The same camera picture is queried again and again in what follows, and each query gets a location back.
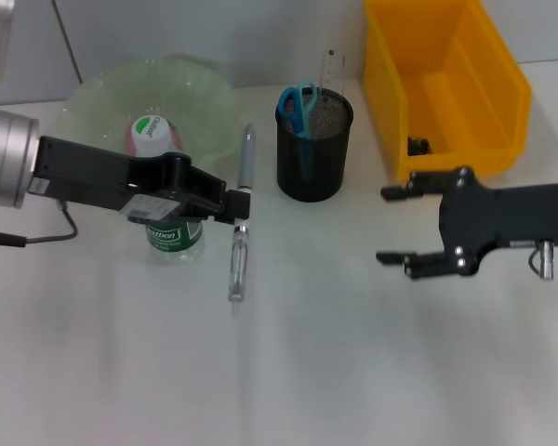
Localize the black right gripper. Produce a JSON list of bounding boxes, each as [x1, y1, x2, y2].
[[375, 165, 558, 282]]

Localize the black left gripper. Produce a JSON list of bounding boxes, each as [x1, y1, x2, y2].
[[26, 135, 252, 228]]

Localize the grey white ballpoint pen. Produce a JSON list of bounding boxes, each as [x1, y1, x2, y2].
[[226, 123, 259, 318]]

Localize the pink peach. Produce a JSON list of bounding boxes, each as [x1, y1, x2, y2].
[[123, 121, 185, 158]]

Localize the green plastic wrapper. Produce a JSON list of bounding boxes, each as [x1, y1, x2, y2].
[[406, 134, 433, 157]]

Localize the clear green-label water bottle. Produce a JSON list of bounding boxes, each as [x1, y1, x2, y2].
[[128, 114, 206, 267]]

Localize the blue sheathed scissors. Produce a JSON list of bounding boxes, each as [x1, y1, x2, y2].
[[277, 82, 319, 187]]

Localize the transparent plastic ruler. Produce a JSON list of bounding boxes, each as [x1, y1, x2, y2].
[[318, 48, 349, 98]]

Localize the black mesh pen holder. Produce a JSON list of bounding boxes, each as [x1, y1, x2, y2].
[[275, 87, 355, 203]]

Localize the green glass fruit bowl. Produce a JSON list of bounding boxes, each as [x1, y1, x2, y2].
[[55, 54, 247, 188]]

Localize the yellow plastic bin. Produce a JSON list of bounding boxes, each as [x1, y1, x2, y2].
[[363, 0, 534, 183]]

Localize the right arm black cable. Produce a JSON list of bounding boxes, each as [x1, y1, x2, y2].
[[527, 239, 556, 282]]

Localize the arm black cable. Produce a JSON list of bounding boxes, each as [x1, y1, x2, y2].
[[527, 239, 556, 282], [0, 199, 80, 248]]

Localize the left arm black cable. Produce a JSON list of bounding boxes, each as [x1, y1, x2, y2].
[[0, 199, 80, 248]]

